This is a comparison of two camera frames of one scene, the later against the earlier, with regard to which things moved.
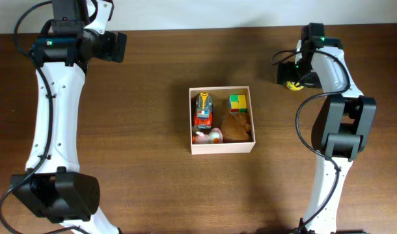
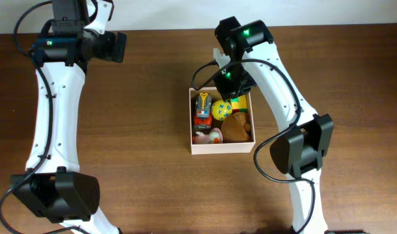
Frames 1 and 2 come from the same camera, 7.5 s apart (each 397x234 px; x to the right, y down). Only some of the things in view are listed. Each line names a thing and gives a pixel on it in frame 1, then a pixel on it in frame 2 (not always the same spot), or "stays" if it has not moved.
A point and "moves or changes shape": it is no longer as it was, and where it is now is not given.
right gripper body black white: [302, 73] → [235, 80]
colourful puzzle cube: [237, 104] stays
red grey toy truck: [204, 111] stays
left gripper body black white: [114, 44] stays
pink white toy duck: [215, 136] stays
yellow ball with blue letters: [291, 86] moves or changes shape
